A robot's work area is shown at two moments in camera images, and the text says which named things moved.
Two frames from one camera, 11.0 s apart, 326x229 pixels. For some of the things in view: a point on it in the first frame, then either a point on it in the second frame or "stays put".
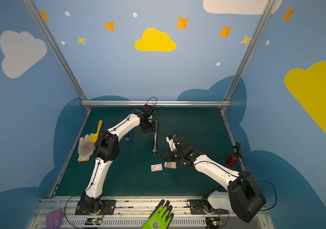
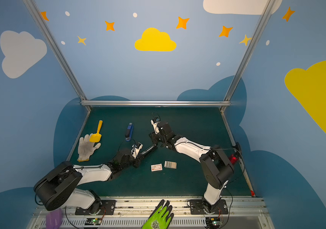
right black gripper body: [170, 156] → [155, 137]
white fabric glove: [86, 148] stays put
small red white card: [156, 167] stays put
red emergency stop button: [231, 161] stays put
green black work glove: [161, 217] stays put
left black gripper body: [147, 125] → [139, 155]
